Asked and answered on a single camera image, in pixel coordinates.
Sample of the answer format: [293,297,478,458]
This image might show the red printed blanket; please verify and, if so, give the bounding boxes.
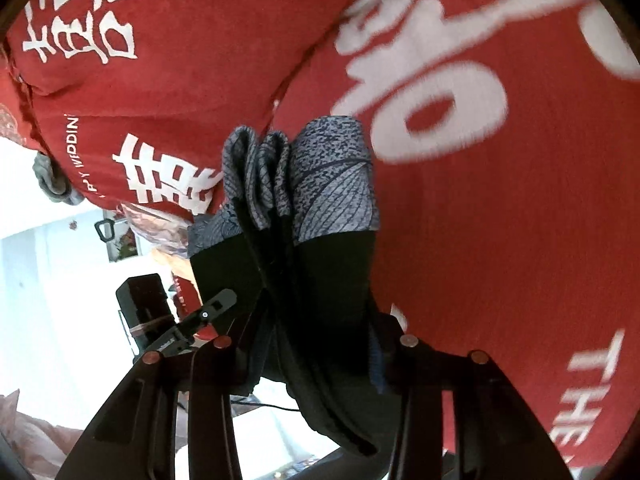
[170,0,640,480]

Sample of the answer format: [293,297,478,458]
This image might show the black pants with grey waistband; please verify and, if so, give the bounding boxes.
[187,115,401,457]

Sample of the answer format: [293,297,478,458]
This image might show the red printed pillow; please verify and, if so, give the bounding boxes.
[0,0,401,222]

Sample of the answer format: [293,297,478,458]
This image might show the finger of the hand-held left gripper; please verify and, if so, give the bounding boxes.
[176,288,238,333]

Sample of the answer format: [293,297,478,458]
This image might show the floral patterned cloth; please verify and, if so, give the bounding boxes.
[120,202,201,267]

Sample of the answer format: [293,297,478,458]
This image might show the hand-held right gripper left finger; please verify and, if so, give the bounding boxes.
[55,289,275,480]

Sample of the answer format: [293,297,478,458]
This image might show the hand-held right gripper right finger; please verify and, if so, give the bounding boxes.
[369,312,574,480]

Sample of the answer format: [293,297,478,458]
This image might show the wall picture with flowers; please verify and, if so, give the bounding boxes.
[107,210,139,264]

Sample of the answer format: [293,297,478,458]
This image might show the pale pink cloth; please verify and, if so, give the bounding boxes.
[0,392,87,480]

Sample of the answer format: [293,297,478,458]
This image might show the grey cloth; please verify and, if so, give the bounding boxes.
[32,152,86,207]

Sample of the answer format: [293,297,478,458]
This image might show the black cable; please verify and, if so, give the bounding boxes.
[227,394,302,412]

